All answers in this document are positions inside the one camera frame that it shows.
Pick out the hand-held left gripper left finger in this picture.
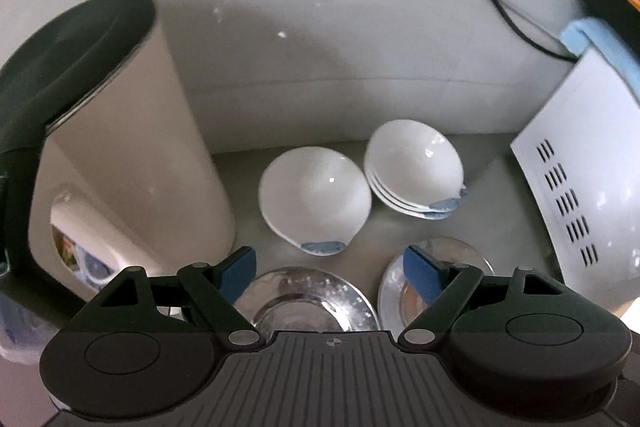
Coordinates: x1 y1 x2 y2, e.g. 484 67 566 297
90 246 268 350

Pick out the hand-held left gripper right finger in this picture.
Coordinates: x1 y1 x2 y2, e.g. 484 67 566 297
397 244 566 350

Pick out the stainless steel plate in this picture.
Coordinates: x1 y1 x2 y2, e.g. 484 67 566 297
232 267 380 333
378 237 493 333

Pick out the white ceramic bowl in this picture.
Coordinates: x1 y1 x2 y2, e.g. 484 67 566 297
372 187 458 221
364 120 467 208
258 147 372 255
366 174 465 215

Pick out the beige electric kettle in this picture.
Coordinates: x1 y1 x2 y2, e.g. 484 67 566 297
0 0 237 308

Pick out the white microwave oven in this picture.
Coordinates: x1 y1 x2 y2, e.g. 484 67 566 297
510 49 640 320

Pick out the light blue cloth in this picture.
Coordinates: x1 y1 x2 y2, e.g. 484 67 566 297
560 18 640 100

